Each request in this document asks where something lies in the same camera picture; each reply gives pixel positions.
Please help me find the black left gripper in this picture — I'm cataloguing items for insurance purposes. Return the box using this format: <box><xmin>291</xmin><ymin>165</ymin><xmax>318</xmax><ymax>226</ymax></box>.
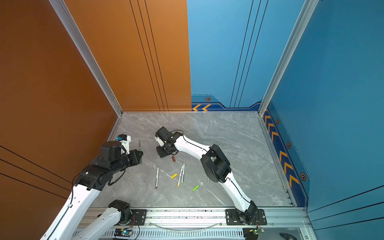
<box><xmin>111</xmin><ymin>149</ymin><xmax>144</xmax><ymax>176</ymax></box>

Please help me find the dark green pen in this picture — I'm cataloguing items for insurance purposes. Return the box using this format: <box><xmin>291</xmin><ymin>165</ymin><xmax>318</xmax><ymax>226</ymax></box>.
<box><xmin>138</xmin><ymin>140</ymin><xmax>143</xmax><ymax>165</ymax></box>

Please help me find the white pen light green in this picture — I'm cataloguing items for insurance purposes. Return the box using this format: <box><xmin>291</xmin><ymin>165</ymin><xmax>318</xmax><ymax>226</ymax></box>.
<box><xmin>181</xmin><ymin>163</ymin><xmax>186</xmax><ymax>184</ymax></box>

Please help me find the white pen yellow tip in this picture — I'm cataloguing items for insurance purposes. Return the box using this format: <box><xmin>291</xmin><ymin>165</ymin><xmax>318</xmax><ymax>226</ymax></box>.
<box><xmin>178</xmin><ymin>164</ymin><xmax>184</xmax><ymax>187</ymax></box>

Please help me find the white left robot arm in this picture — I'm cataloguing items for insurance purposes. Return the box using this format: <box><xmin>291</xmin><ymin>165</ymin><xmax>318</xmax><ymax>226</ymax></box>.
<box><xmin>42</xmin><ymin>134</ymin><xmax>144</xmax><ymax>240</ymax></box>

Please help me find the white pen brown tip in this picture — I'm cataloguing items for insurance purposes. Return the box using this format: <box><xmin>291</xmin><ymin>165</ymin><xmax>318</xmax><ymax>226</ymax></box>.
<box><xmin>155</xmin><ymin>167</ymin><xmax>159</xmax><ymax>189</ymax></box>

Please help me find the left green circuit board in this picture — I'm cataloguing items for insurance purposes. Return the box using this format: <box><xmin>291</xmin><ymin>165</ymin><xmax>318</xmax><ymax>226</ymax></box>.
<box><xmin>114</xmin><ymin>228</ymin><xmax>134</xmax><ymax>239</ymax></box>

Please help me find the green circuit board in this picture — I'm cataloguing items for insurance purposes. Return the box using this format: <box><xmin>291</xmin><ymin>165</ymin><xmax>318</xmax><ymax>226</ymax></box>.
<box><xmin>114</xmin><ymin>228</ymin><xmax>134</xmax><ymax>239</ymax></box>
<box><xmin>250</xmin><ymin>228</ymin><xmax>265</xmax><ymax>235</ymax></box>

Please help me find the right green circuit board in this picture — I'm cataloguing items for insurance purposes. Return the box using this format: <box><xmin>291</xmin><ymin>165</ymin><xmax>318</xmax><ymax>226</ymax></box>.
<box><xmin>250</xmin><ymin>228</ymin><xmax>265</xmax><ymax>235</ymax></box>

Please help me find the black object bottom right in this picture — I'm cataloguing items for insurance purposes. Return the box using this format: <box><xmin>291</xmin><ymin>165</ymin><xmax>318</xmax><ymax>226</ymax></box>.
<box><xmin>280</xmin><ymin>233</ymin><xmax>297</xmax><ymax>240</ymax></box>

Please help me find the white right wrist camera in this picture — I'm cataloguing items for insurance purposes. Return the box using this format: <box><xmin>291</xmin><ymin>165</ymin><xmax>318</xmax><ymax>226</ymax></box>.
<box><xmin>155</xmin><ymin>137</ymin><xmax>164</xmax><ymax>146</ymax></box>

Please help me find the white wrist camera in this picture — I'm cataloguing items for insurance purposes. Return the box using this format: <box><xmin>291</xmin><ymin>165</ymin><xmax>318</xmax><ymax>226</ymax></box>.
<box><xmin>155</xmin><ymin>137</ymin><xmax>164</xmax><ymax>146</ymax></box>
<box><xmin>116</xmin><ymin>134</ymin><xmax>131</xmax><ymax>155</ymax></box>

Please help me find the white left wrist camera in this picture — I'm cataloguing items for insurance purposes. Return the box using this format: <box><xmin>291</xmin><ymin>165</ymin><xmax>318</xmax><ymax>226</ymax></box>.
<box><xmin>116</xmin><ymin>134</ymin><xmax>131</xmax><ymax>155</ymax></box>

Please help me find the aluminium left corner post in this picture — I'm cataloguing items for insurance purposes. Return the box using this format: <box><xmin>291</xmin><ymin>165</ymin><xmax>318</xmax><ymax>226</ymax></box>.
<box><xmin>48</xmin><ymin>0</ymin><xmax>124</xmax><ymax>117</ymax></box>

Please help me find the aluminium corner post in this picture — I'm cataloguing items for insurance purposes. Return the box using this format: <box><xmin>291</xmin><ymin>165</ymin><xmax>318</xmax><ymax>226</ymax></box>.
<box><xmin>258</xmin><ymin>0</ymin><xmax>319</xmax><ymax>117</ymax></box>
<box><xmin>48</xmin><ymin>0</ymin><xmax>124</xmax><ymax>117</ymax></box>

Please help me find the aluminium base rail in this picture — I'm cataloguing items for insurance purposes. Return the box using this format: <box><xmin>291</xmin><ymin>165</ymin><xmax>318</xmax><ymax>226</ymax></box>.
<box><xmin>99</xmin><ymin>207</ymin><xmax>317</xmax><ymax>240</ymax></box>

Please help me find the aluminium right corner post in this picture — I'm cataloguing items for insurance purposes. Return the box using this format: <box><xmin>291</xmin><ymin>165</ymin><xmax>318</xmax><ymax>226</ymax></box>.
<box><xmin>258</xmin><ymin>0</ymin><xmax>319</xmax><ymax>117</ymax></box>

